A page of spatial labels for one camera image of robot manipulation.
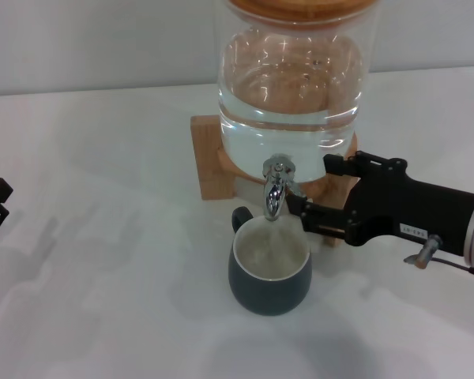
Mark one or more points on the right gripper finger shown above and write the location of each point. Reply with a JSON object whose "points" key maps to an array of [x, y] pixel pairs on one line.
{"points": [[324, 219], [339, 165]]}

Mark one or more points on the glass water dispenser jar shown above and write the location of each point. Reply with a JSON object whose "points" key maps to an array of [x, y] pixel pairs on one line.
{"points": [[288, 118]]}

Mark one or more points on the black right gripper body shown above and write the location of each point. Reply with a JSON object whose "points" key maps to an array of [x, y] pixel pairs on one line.
{"points": [[399, 205]]}

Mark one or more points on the wooden jar lid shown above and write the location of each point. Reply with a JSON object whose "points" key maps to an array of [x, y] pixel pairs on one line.
{"points": [[300, 10]]}

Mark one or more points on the chrome faucet with lever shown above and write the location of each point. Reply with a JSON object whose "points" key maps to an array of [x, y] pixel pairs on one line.
{"points": [[275, 193]]}

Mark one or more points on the wooden dispenser stand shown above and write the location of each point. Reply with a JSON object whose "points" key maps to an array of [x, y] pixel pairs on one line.
{"points": [[207, 158]]}

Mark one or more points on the black ceramic cup white inside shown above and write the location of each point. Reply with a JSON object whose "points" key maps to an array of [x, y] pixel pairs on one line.
{"points": [[268, 292]]}

